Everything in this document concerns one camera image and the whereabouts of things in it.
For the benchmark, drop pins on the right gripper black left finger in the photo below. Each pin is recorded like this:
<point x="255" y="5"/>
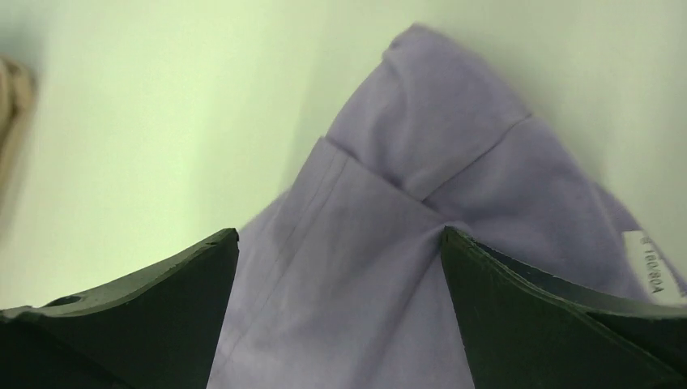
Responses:
<point x="157" y="327"/>

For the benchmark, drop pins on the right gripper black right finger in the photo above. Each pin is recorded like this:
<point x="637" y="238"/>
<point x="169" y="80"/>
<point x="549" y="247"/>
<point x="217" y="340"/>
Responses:
<point x="525" y="328"/>

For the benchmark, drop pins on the purple t-shirt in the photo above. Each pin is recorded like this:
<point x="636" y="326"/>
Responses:
<point x="339" y="283"/>

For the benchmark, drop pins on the beige folded t-shirt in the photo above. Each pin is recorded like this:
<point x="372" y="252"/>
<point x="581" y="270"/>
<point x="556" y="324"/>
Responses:
<point x="18" y="97"/>

